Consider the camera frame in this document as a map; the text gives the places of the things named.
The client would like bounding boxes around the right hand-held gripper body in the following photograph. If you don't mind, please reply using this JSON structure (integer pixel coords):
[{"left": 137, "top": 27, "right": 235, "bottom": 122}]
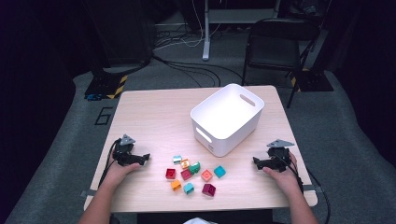
[{"left": 266, "top": 138, "right": 295, "bottom": 173}]

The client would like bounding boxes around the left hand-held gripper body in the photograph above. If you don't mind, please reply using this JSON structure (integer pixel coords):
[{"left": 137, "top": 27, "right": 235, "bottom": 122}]
[{"left": 112, "top": 133, "right": 138, "bottom": 167}]

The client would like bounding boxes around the coral toy block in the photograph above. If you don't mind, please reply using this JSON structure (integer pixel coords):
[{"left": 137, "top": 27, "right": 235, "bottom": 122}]
[{"left": 200, "top": 169, "right": 214, "bottom": 183}]

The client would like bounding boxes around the magenta toy block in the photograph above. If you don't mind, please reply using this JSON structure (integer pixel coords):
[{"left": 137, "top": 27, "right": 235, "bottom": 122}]
[{"left": 201, "top": 183, "right": 217, "bottom": 198}]

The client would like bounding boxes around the white plastic bin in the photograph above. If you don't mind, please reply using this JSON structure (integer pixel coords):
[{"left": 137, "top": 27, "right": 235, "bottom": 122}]
[{"left": 190, "top": 83, "right": 265, "bottom": 158}]

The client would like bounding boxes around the person's left hand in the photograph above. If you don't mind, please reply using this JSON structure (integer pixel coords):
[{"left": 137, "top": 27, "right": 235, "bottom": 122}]
[{"left": 102, "top": 151, "right": 142, "bottom": 188}]

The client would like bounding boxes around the person's right hand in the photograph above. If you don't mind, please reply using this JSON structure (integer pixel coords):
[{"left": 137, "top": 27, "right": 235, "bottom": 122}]
[{"left": 262, "top": 151, "right": 303, "bottom": 195}]

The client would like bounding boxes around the person's black garment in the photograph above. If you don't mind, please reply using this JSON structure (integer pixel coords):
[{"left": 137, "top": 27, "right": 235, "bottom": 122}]
[{"left": 136, "top": 209, "right": 275, "bottom": 224}]

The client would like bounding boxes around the black stand base striped tape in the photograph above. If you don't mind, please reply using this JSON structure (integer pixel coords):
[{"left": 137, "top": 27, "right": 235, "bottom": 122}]
[
  {"left": 84, "top": 69, "right": 129, "bottom": 101},
  {"left": 290, "top": 68, "right": 334, "bottom": 93}
]

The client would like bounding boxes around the person's white garment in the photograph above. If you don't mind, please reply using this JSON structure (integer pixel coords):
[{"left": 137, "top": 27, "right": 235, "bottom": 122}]
[{"left": 183, "top": 217, "right": 216, "bottom": 224}]

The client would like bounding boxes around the black folding chair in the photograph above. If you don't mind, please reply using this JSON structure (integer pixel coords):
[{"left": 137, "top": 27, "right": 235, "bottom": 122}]
[{"left": 242, "top": 18, "right": 323, "bottom": 109}]

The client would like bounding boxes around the large black panel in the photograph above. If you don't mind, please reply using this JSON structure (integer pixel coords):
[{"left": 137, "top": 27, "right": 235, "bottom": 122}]
[{"left": 81, "top": 0, "right": 154, "bottom": 69}]

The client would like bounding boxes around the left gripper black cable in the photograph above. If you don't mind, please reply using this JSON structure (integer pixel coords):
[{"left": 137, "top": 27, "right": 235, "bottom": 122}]
[{"left": 98, "top": 138, "right": 121, "bottom": 189}]

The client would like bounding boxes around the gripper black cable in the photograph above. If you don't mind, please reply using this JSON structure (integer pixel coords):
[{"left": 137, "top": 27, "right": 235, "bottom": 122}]
[
  {"left": 279, "top": 153, "right": 305, "bottom": 192},
  {"left": 98, "top": 138, "right": 121, "bottom": 189}
]

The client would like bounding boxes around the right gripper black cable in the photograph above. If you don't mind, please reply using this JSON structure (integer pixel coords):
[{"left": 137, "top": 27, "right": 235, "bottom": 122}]
[{"left": 279, "top": 153, "right": 305, "bottom": 192}]

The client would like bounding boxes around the black cable beside table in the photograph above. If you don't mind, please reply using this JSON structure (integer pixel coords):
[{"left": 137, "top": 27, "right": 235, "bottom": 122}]
[{"left": 306, "top": 169, "right": 332, "bottom": 224}]

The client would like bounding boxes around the black floor cable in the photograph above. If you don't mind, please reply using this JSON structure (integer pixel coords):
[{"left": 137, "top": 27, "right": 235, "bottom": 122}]
[
  {"left": 167, "top": 63, "right": 222, "bottom": 88},
  {"left": 151, "top": 55, "right": 245, "bottom": 82}
]

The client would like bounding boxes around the white desk frame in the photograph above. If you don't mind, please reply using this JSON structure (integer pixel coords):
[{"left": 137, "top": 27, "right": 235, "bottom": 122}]
[{"left": 202, "top": 0, "right": 283, "bottom": 62}]

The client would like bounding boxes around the white floor cable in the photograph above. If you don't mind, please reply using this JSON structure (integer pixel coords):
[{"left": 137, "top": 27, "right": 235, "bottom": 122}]
[{"left": 153, "top": 0, "right": 222, "bottom": 50}]

